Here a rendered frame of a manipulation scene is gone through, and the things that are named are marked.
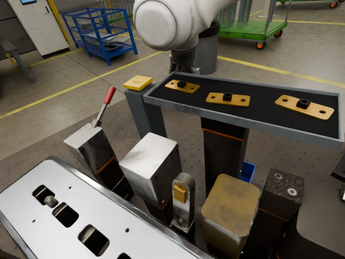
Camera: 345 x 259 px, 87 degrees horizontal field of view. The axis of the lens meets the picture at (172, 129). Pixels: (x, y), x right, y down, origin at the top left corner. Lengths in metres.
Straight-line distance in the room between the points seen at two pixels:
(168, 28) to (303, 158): 0.81
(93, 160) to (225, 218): 0.41
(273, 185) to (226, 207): 0.08
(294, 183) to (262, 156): 0.57
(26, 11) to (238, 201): 6.63
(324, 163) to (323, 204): 0.62
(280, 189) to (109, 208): 0.34
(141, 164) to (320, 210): 0.29
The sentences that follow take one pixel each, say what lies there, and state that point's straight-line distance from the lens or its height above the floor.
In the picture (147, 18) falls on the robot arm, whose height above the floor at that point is 1.33.
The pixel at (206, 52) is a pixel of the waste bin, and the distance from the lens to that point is 3.07.
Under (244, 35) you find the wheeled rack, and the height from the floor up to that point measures 0.27.
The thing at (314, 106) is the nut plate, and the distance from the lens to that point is 0.40.
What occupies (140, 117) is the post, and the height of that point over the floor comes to 1.06.
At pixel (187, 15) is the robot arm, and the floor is 1.32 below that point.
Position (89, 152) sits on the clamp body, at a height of 1.02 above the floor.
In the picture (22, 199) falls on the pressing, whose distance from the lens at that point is 0.61.
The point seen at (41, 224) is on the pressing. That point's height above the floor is 1.00.
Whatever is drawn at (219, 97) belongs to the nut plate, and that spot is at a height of 1.16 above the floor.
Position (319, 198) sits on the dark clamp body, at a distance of 0.38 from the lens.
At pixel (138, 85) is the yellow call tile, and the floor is 1.16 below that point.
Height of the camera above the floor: 1.37
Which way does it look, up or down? 41 degrees down
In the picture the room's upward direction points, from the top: 11 degrees counter-clockwise
